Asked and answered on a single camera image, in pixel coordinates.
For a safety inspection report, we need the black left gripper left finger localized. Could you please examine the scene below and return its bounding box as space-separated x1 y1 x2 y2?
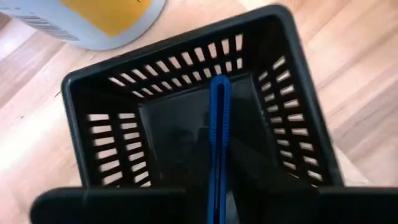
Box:
29 124 211 224

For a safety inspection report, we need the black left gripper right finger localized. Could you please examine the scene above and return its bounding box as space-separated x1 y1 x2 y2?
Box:
230 139 398 224

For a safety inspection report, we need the black slotted plastic basket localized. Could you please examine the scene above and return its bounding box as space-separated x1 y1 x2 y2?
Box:
61 3 345 191

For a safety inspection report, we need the yellow disinfecting wipes canister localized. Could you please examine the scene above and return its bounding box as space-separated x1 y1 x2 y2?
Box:
0 0 167 52

